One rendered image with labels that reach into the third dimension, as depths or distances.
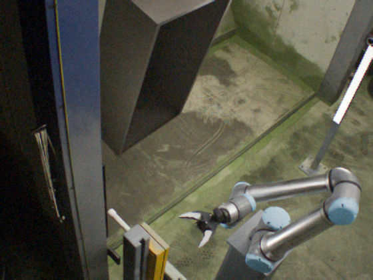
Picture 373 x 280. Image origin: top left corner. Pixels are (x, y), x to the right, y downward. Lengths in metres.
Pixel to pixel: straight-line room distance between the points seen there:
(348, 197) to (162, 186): 1.86
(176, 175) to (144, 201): 0.34
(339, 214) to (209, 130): 2.16
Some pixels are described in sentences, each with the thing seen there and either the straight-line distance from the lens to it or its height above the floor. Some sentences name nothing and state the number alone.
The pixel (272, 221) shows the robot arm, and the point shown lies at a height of 0.91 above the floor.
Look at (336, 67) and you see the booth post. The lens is 4.22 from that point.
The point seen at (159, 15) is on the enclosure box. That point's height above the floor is 1.64.
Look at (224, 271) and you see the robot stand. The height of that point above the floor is 0.30.
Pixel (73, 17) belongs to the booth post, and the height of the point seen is 2.06.
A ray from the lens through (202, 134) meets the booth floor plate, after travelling 3.71.
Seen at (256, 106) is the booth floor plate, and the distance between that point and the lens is 4.08.
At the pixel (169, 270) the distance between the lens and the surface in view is 1.79.
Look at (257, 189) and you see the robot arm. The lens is 2.09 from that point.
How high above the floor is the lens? 2.77
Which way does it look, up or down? 48 degrees down
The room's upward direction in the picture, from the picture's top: 10 degrees clockwise
